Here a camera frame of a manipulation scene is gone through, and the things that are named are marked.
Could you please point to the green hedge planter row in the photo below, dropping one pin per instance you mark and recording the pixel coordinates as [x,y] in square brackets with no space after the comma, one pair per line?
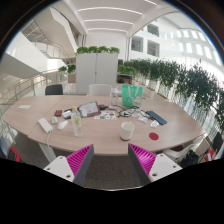
[184,84]

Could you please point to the clear drinking glass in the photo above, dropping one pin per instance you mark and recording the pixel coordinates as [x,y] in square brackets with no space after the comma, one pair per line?
[114,96]

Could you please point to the black office chair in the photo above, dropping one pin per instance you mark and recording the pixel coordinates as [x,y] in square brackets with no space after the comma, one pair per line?
[56,89]

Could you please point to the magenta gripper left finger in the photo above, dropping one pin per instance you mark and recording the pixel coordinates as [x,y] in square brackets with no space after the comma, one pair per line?
[73,167]

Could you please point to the colourful sticker sheet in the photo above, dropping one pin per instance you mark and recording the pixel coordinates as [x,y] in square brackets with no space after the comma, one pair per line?
[106,115]

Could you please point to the white storage cabinet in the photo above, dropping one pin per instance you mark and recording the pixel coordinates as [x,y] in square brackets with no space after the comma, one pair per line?
[95,68]

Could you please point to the white chair at right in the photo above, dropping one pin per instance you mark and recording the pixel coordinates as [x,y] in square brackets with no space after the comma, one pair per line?
[178,155]

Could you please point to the white office chair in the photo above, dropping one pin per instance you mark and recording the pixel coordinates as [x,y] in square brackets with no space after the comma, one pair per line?
[100,90]

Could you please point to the white computer mouse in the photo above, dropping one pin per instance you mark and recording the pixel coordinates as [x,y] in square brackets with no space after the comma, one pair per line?
[61,125]

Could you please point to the white power strip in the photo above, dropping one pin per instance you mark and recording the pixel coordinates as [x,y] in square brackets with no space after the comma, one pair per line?
[45,125]

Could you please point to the clear plastic water bottle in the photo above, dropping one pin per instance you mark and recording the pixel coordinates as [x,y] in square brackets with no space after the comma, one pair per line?
[76,121]

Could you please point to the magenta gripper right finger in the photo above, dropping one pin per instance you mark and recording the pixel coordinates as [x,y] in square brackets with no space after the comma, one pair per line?
[149,166]

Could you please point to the dark blue phone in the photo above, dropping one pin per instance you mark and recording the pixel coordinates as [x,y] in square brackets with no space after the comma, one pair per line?
[156,117]

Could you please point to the white paper note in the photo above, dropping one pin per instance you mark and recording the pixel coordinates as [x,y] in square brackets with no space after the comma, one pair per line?
[24,106]

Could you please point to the green tote bag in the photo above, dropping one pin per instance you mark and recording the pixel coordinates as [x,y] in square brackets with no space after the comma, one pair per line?
[132,95]

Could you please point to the white paper cup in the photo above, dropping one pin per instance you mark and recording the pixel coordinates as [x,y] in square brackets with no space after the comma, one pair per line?
[127,129]

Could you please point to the red round coaster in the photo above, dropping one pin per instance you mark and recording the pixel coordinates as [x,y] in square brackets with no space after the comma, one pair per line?
[153,136]

